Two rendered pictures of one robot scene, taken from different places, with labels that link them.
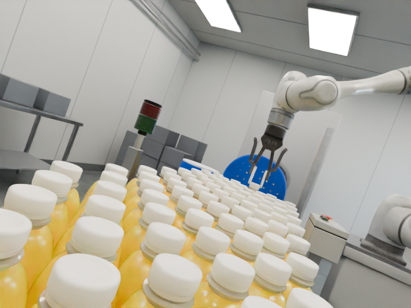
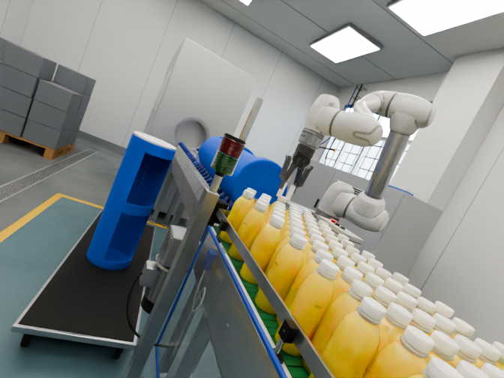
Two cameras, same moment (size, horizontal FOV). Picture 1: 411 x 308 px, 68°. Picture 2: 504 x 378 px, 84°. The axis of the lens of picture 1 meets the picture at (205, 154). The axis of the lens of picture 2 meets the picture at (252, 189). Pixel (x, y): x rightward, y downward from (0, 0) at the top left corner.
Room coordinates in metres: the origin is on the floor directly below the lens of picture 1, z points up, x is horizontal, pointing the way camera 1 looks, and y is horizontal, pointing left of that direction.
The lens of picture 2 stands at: (0.36, 0.63, 1.25)
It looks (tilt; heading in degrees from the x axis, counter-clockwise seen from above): 8 degrees down; 320
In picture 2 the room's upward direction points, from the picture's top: 25 degrees clockwise
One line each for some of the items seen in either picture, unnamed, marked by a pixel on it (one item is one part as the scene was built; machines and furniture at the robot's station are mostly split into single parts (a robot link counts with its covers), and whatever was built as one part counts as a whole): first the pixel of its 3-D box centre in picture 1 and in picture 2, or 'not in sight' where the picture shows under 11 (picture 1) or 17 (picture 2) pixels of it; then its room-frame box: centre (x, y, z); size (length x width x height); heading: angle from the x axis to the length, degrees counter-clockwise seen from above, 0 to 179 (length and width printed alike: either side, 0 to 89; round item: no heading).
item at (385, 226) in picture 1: (397, 219); (337, 199); (1.36, -0.91, 1.18); 0.18 x 0.16 x 0.22; 15
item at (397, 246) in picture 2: not in sight; (326, 226); (2.35, -2.48, 0.72); 2.15 x 0.54 x 1.45; 159
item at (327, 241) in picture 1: (322, 234); (334, 236); (0.99, -0.46, 1.05); 0.20 x 0.10 x 0.10; 165
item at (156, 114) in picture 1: (150, 110); (231, 147); (0.99, 0.22, 1.23); 0.06 x 0.06 x 0.04
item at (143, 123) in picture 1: (145, 123); (224, 163); (0.99, 0.22, 1.18); 0.06 x 0.06 x 0.05
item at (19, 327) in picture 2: not in sight; (109, 265); (2.20, -0.03, 0.08); 1.50 x 0.52 x 0.15; 159
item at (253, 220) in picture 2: not in sight; (248, 232); (1.01, 0.01, 0.99); 0.07 x 0.07 x 0.19
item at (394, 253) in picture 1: (383, 245); (325, 216); (1.39, -0.91, 1.05); 0.22 x 0.18 x 0.06; 153
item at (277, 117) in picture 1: (279, 120); (310, 139); (1.14, -0.22, 1.38); 0.09 x 0.09 x 0.06
